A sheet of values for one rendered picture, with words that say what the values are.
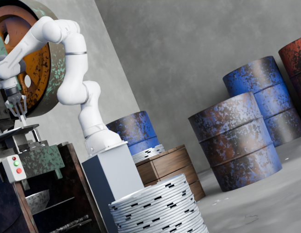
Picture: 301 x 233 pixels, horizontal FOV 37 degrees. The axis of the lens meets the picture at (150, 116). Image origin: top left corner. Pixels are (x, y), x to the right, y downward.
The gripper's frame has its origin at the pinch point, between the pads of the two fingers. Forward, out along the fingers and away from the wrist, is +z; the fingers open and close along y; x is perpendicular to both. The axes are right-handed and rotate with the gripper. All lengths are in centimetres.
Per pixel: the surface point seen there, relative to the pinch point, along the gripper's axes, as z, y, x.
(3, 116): -4.5, -9.8, 13.6
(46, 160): 26.4, 4.2, -1.2
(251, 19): 5, 274, 200
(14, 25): -56, 16, 58
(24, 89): -13, 7, 53
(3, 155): 13.7, -16.8, -4.7
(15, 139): 8.6, -7.9, 1.5
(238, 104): 26, 112, -42
